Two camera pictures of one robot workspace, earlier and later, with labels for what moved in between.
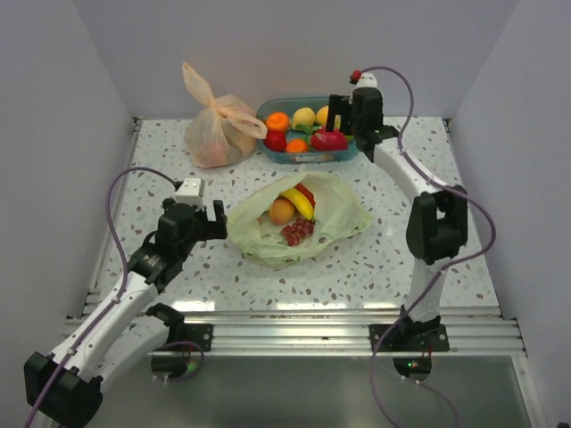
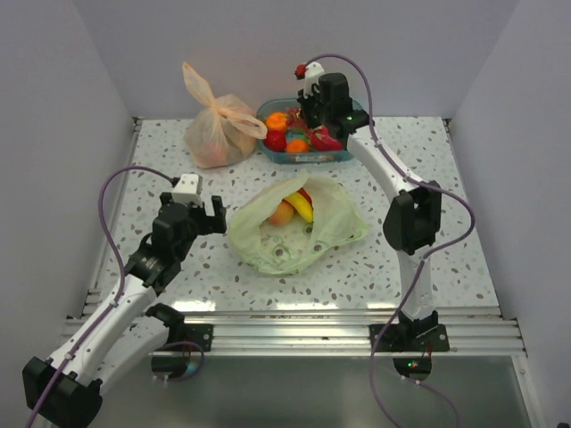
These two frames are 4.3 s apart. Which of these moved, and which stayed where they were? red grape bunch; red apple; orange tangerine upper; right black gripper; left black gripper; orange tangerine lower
Moved: red grape bunch; right black gripper
Stayed: orange tangerine upper; orange tangerine lower; left black gripper; red apple
